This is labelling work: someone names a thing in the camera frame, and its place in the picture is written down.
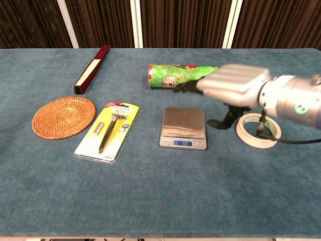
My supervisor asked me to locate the dark wood partition screen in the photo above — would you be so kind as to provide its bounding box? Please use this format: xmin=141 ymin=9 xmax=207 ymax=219
xmin=0 ymin=0 xmax=321 ymax=50

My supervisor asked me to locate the silver digital kitchen scale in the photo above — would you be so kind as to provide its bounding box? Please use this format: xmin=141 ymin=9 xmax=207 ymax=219
xmin=158 ymin=107 xmax=208 ymax=151

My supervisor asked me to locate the blue table cloth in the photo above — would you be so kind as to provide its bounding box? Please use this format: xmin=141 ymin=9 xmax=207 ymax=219
xmin=0 ymin=47 xmax=321 ymax=238

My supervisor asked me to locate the green printed bag roll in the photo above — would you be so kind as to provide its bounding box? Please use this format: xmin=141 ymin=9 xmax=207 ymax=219
xmin=147 ymin=63 xmax=219 ymax=90

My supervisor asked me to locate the white tape roll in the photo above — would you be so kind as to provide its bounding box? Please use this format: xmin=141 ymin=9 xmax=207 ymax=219
xmin=236 ymin=112 xmax=282 ymax=149

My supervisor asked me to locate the black robot wrist cable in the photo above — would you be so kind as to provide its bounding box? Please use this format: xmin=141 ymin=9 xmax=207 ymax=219
xmin=255 ymin=109 xmax=321 ymax=144

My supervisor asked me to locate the round woven rattan coaster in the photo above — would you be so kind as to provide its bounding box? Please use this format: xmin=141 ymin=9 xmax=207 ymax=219
xmin=31 ymin=96 xmax=97 ymax=140

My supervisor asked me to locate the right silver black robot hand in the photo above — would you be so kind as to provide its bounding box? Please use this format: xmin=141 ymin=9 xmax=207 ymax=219
xmin=173 ymin=63 xmax=272 ymax=131

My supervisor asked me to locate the dark red long box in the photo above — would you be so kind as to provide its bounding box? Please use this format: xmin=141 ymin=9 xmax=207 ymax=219
xmin=73 ymin=44 xmax=111 ymax=95

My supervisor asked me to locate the yellow razor blister pack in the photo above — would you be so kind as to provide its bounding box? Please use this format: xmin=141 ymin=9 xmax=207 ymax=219
xmin=73 ymin=101 xmax=140 ymax=165

